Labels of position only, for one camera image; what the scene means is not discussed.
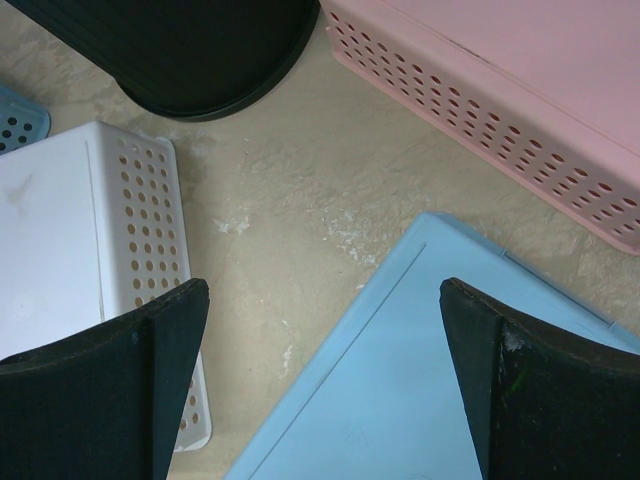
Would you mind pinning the light blue perforated basket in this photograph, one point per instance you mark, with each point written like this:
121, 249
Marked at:
22, 122

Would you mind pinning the blue basket nested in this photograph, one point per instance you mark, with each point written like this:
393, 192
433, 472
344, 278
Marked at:
380, 398

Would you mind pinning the white perforated basket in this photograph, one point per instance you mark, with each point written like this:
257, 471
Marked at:
92, 227

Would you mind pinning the large black ribbed bin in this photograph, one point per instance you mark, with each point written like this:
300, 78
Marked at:
191, 61

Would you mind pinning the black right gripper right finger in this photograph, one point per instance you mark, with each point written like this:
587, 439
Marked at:
540, 402

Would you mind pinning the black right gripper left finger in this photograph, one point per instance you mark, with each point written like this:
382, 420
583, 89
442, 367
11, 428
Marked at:
107, 402

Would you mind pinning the pink perforated basket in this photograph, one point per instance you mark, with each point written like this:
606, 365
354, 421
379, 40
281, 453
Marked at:
545, 91

